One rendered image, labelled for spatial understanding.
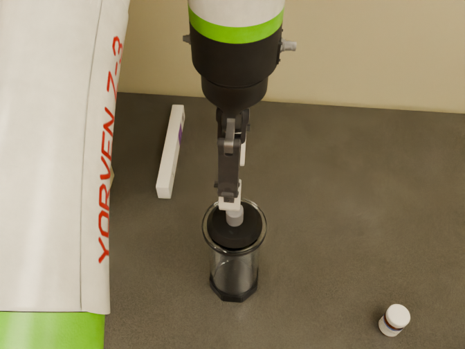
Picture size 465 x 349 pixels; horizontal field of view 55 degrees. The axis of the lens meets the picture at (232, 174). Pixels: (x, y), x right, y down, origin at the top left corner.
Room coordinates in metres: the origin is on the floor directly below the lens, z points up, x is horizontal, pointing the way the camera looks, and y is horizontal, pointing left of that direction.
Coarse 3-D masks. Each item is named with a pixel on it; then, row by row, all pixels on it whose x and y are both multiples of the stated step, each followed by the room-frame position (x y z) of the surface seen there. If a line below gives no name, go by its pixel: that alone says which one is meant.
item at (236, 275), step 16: (208, 208) 0.41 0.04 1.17; (256, 208) 0.41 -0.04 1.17; (208, 240) 0.35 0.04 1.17; (256, 240) 0.35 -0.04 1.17; (224, 256) 0.33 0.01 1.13; (240, 256) 0.33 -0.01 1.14; (256, 256) 0.35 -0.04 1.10; (224, 272) 0.33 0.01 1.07; (240, 272) 0.33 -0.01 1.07; (256, 272) 0.36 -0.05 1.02; (224, 288) 0.33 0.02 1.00; (240, 288) 0.33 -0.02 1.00
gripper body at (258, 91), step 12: (204, 84) 0.37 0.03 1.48; (216, 84) 0.35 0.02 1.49; (252, 84) 0.35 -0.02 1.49; (264, 84) 0.37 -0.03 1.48; (216, 96) 0.35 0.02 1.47; (228, 96) 0.35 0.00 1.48; (240, 96) 0.35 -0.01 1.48; (252, 96) 0.35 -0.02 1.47; (228, 108) 0.35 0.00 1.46; (240, 108) 0.35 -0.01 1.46; (240, 120) 0.35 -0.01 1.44
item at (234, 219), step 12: (240, 204) 0.39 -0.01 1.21; (216, 216) 0.38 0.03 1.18; (228, 216) 0.37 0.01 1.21; (240, 216) 0.37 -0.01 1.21; (252, 216) 0.38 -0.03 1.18; (216, 228) 0.36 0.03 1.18; (228, 228) 0.36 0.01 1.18; (240, 228) 0.36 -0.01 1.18; (252, 228) 0.36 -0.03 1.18; (216, 240) 0.34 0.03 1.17; (228, 240) 0.34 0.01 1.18; (240, 240) 0.34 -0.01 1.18; (252, 240) 0.34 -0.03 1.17
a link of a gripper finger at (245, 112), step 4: (248, 108) 0.37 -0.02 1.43; (216, 112) 0.37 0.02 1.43; (220, 112) 0.37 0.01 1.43; (244, 112) 0.37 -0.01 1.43; (248, 112) 0.37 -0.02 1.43; (216, 116) 0.37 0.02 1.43; (220, 116) 0.37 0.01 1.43; (244, 116) 0.37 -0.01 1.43; (248, 116) 0.36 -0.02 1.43; (220, 120) 0.36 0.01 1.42; (244, 120) 0.36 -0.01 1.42; (248, 120) 0.36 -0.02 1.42; (220, 124) 0.36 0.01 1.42; (244, 124) 0.36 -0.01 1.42; (220, 128) 0.36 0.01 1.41; (244, 128) 0.36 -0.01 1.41; (220, 132) 0.36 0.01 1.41; (224, 132) 0.37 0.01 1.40; (244, 132) 0.36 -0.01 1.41; (220, 136) 0.36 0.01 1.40; (224, 136) 0.36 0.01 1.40; (236, 136) 0.36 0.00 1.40; (240, 136) 0.36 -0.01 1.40; (244, 136) 0.36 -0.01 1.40; (240, 140) 0.35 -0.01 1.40; (244, 140) 0.35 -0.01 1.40; (240, 148) 0.35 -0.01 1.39; (240, 152) 0.35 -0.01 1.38; (240, 156) 0.35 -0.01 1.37; (216, 184) 0.33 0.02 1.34
